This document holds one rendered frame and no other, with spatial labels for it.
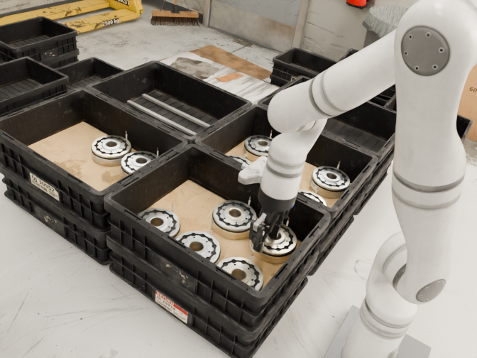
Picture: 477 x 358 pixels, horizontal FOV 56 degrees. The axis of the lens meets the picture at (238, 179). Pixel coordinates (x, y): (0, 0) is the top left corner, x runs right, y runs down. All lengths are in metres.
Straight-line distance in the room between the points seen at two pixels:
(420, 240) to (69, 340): 0.71
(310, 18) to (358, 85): 3.56
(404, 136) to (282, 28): 3.74
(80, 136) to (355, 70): 0.89
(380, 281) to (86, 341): 0.60
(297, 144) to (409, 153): 0.26
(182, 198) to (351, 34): 3.14
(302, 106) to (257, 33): 3.74
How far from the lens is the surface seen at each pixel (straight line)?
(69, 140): 1.32
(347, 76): 0.65
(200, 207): 1.09
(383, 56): 0.63
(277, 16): 4.30
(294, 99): 0.73
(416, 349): 1.11
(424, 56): 0.52
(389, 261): 0.80
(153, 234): 0.89
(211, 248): 0.95
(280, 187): 0.83
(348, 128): 1.56
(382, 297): 0.87
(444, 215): 0.67
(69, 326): 1.05
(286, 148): 0.80
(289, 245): 1.00
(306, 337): 1.06
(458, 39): 0.51
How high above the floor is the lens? 1.55
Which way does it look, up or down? 37 degrees down
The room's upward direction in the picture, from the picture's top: 9 degrees clockwise
